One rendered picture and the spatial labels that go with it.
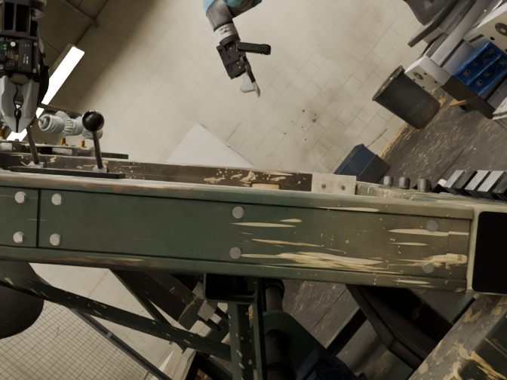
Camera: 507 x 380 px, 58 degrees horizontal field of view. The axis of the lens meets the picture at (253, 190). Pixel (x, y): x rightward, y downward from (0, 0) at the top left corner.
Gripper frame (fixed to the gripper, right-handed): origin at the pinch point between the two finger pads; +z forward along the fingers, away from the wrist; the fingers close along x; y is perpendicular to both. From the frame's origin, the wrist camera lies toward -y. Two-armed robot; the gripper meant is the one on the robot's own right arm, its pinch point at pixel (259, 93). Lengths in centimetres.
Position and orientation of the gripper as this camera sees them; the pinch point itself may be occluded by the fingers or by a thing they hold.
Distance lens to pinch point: 158.3
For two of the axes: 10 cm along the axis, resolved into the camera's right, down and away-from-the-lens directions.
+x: -0.6, 0.9, -9.9
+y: -9.1, 4.0, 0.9
